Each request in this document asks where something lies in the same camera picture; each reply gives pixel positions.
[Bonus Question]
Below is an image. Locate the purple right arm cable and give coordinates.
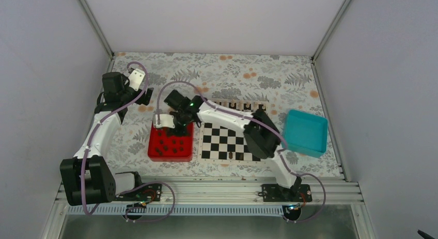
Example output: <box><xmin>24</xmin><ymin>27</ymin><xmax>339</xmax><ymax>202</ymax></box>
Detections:
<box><xmin>155</xmin><ymin>81</ymin><xmax>327</xmax><ymax>225</ymax></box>

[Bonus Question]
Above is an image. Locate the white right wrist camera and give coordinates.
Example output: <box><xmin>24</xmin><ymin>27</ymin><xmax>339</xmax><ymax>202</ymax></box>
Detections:
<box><xmin>152</xmin><ymin>114</ymin><xmax>175</xmax><ymax>129</ymax></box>

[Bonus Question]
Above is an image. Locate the black and white chessboard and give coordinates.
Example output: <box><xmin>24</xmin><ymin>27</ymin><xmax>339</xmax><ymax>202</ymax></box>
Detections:
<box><xmin>197</xmin><ymin>99</ymin><xmax>275</xmax><ymax>165</ymax></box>

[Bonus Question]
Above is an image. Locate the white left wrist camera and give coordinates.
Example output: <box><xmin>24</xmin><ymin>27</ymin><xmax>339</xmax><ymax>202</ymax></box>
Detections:
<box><xmin>128</xmin><ymin>69</ymin><xmax>145</xmax><ymax>91</ymax></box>

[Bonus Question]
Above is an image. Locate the aluminium mounting rail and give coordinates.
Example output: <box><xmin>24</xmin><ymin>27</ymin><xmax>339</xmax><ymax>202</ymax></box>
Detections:
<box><xmin>54</xmin><ymin>177</ymin><xmax>364</xmax><ymax>216</ymax></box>

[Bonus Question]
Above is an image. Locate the light wooden chess pieces row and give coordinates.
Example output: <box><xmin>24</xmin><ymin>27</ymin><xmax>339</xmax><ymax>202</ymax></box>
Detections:
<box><xmin>211</xmin><ymin>98</ymin><xmax>271</xmax><ymax>113</ymax></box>

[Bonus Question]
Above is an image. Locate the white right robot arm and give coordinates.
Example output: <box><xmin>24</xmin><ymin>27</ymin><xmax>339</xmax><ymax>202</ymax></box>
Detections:
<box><xmin>153</xmin><ymin>90</ymin><xmax>302</xmax><ymax>201</ymax></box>

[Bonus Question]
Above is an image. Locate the red plastic tray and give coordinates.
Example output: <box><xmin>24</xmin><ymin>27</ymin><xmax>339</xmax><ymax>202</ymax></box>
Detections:
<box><xmin>147</xmin><ymin>123</ymin><xmax>194</xmax><ymax>162</ymax></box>

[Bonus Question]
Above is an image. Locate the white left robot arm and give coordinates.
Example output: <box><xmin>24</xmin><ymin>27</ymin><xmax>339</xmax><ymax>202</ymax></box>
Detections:
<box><xmin>60</xmin><ymin>69</ymin><xmax>153</xmax><ymax>206</ymax></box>

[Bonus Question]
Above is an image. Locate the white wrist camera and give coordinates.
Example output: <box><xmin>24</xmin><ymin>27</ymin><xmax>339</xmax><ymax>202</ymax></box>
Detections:
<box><xmin>152</xmin><ymin>114</ymin><xmax>175</xmax><ymax>129</ymax></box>
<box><xmin>128</xmin><ymin>69</ymin><xmax>145</xmax><ymax>91</ymax></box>

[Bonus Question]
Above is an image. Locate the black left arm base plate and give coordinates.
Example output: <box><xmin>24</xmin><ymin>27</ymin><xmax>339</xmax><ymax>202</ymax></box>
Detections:
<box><xmin>115</xmin><ymin>183</ymin><xmax>162</xmax><ymax>202</ymax></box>

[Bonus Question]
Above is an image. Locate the floral patterned table mat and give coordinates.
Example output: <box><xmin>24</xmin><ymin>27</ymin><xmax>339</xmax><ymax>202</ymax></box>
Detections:
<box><xmin>106</xmin><ymin>52</ymin><xmax>324</xmax><ymax>178</ymax></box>

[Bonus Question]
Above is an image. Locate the teal plastic tray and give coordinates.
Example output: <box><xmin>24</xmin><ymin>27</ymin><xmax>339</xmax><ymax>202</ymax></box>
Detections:
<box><xmin>283</xmin><ymin>109</ymin><xmax>328</xmax><ymax>158</ymax></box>

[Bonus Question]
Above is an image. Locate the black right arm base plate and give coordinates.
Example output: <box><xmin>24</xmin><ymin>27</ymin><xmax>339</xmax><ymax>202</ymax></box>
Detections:
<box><xmin>257</xmin><ymin>184</ymin><xmax>312</xmax><ymax>202</ymax></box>

